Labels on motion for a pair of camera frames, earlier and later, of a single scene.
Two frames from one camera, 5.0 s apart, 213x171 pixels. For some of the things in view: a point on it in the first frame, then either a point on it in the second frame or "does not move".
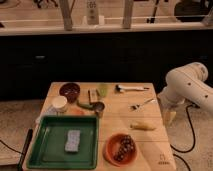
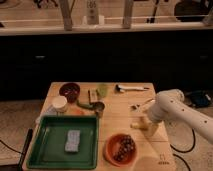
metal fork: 137,107 does not move
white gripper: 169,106 → 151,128
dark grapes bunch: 126,146 does not move
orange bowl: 111,148 does not move
